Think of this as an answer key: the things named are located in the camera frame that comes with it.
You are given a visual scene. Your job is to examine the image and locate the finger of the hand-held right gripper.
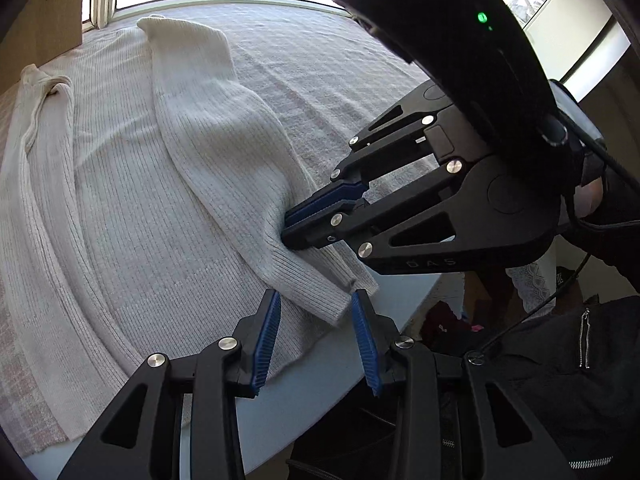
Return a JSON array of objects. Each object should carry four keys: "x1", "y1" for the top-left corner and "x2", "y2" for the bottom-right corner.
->
[
  {"x1": 286, "y1": 105, "x2": 446, "y2": 228},
  {"x1": 281, "y1": 160, "x2": 478, "y2": 260}
]

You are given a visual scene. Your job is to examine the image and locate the light wooden board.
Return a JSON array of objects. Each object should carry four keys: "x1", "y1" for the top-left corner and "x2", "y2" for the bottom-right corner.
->
[{"x1": 0, "y1": 0, "x2": 96, "y2": 93}]

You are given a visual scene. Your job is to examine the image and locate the white lace cloth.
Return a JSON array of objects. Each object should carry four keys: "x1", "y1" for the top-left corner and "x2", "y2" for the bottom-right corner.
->
[{"x1": 505, "y1": 262, "x2": 556, "y2": 311}]

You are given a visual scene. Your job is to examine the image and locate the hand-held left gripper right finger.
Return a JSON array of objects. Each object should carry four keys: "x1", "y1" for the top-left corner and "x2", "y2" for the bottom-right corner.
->
[{"x1": 351, "y1": 289, "x2": 576, "y2": 480}]

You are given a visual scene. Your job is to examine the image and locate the cream ribbed knit cardigan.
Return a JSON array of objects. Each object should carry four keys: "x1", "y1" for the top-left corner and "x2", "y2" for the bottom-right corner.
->
[{"x1": 0, "y1": 15, "x2": 381, "y2": 458}]

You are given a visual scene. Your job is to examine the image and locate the pink plaid blanket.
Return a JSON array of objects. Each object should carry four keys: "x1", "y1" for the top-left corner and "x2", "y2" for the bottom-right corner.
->
[{"x1": 0, "y1": 2, "x2": 451, "y2": 456}]

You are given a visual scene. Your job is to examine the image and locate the person's right hand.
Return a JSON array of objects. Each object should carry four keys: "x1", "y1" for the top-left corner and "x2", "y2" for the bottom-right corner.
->
[{"x1": 573, "y1": 179, "x2": 605, "y2": 220}]

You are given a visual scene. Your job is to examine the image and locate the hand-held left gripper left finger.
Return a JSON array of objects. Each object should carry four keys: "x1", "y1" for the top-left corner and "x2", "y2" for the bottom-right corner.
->
[{"x1": 57, "y1": 288, "x2": 282, "y2": 480}]

